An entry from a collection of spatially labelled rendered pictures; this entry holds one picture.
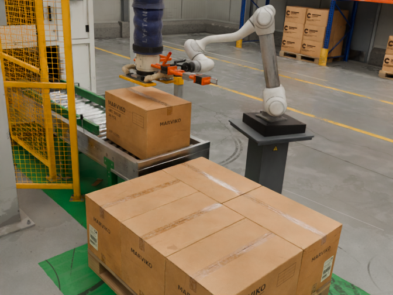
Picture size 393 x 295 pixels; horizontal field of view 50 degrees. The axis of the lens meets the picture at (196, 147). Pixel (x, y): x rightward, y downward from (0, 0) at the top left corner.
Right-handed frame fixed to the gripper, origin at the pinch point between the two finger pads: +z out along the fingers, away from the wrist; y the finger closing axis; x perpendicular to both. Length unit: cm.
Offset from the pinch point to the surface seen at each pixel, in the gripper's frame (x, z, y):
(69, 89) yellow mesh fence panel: 66, 45, 24
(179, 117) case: -5.6, -5.8, 35.5
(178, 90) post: 45, -47, 32
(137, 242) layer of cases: -74, 80, 70
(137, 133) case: 9, 22, 47
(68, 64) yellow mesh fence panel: 66, 45, 4
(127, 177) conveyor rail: 3, 35, 76
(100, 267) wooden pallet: -33, 79, 113
